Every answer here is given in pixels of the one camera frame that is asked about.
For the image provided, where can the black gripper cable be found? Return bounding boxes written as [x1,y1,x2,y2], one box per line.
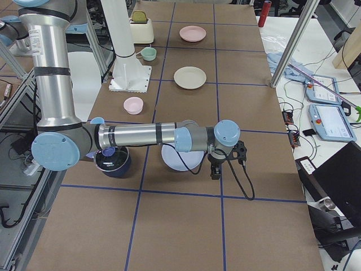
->
[162,142,256,201]

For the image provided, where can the aluminium frame post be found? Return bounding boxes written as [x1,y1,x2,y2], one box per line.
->
[270,0,319,88]

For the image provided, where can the red cylinder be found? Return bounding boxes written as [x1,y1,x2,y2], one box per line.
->
[258,1,272,28]

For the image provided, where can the metal grabber stick green handle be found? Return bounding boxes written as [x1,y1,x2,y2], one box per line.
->
[288,63,361,122]

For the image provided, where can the blue cloth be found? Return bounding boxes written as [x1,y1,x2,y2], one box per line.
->
[267,52,313,82]

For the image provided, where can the beige plate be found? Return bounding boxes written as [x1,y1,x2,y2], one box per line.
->
[174,66,206,90]

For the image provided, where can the upper teach pendant tablet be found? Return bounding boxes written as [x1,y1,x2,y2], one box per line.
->
[309,103,357,142]

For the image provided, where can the pink bowl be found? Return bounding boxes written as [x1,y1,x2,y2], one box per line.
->
[123,97,144,115]

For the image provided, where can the clear plastic bag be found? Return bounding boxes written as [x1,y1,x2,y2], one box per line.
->
[259,28,288,53]

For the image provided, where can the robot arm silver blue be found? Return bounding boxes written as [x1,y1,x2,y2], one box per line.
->
[17,1,246,180]

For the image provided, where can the blue plate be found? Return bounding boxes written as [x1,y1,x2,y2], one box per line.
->
[161,143,204,172]

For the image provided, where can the green bowl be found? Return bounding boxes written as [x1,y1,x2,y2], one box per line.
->
[140,47,157,62]

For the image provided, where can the dark blue pot with lid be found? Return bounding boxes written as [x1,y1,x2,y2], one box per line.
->
[93,146,131,178]

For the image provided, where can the cream toaster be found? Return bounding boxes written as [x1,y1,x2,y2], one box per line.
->
[129,10,155,44]

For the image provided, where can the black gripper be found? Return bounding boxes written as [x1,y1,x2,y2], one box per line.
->
[208,140,247,180]

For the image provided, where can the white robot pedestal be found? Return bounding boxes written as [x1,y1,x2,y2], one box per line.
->
[101,0,152,93]

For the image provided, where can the black laptop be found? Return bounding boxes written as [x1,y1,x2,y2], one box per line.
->
[296,141,360,221]

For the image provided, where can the pink plate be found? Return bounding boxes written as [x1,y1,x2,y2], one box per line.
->
[179,25,206,42]

